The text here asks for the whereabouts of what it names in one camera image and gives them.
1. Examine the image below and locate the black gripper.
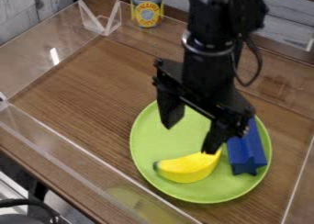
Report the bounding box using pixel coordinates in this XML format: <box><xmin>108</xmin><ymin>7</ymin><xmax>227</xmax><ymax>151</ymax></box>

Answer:
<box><xmin>153</xmin><ymin>44</ymin><xmax>255</xmax><ymax>154</ymax></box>

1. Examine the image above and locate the yellow toy banana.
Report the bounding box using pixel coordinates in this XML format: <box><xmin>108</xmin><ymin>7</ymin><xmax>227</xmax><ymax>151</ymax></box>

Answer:
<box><xmin>154</xmin><ymin>150</ymin><xmax>222</xmax><ymax>184</ymax></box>

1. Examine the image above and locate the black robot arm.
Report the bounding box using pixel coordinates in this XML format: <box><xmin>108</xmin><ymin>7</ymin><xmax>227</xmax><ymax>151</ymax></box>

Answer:
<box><xmin>154</xmin><ymin>0</ymin><xmax>268</xmax><ymax>154</ymax></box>

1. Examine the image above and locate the green round plate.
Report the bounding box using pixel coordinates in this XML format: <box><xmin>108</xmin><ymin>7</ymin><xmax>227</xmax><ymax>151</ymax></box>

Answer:
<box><xmin>130</xmin><ymin>103</ymin><xmax>273</xmax><ymax>204</ymax></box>

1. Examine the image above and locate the blue star-shaped block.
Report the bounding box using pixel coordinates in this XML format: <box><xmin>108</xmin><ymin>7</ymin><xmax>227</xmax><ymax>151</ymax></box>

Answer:
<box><xmin>227</xmin><ymin>118</ymin><xmax>268</xmax><ymax>175</ymax></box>

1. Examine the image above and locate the yellow labelled tin can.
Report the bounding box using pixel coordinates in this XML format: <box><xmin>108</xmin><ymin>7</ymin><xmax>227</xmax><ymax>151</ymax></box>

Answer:
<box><xmin>130</xmin><ymin>0</ymin><xmax>163</xmax><ymax>28</ymax></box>

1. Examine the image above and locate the clear acrylic front wall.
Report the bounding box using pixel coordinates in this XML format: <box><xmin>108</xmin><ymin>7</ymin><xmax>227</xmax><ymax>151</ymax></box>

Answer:
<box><xmin>0</xmin><ymin>101</ymin><xmax>202</xmax><ymax>224</ymax></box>

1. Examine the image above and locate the clear acrylic corner bracket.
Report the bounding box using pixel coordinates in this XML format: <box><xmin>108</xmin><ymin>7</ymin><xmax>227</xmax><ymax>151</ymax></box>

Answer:
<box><xmin>79</xmin><ymin>0</ymin><xmax>122</xmax><ymax>37</ymax></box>

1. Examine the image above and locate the black cable lower left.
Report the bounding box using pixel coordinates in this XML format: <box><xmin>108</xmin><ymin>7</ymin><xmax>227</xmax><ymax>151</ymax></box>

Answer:
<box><xmin>0</xmin><ymin>198</ymin><xmax>63</xmax><ymax>224</ymax></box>

